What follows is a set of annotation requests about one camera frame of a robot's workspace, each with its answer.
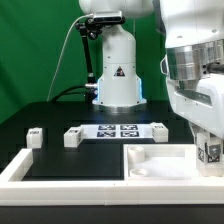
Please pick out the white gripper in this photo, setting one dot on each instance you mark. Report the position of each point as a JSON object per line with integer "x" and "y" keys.
{"x": 200, "y": 114}

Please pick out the white square table top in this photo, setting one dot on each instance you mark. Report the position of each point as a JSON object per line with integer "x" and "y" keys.
{"x": 166, "y": 162}

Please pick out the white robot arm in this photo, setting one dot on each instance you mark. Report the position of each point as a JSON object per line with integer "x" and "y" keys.
{"x": 193, "y": 64}

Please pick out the sheet with fiducial tags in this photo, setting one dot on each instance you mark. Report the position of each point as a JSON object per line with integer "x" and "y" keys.
{"x": 117, "y": 131}

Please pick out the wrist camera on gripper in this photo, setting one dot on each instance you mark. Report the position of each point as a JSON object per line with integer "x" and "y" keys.
{"x": 164, "y": 67}

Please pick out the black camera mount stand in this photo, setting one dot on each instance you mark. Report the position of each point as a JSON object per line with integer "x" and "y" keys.
{"x": 90, "y": 29}

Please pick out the grey camera on stand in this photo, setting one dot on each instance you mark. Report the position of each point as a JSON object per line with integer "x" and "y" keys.
{"x": 107, "y": 16}

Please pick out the white U-shaped fence frame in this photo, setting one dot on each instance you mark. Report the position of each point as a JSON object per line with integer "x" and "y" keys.
{"x": 15, "y": 191}

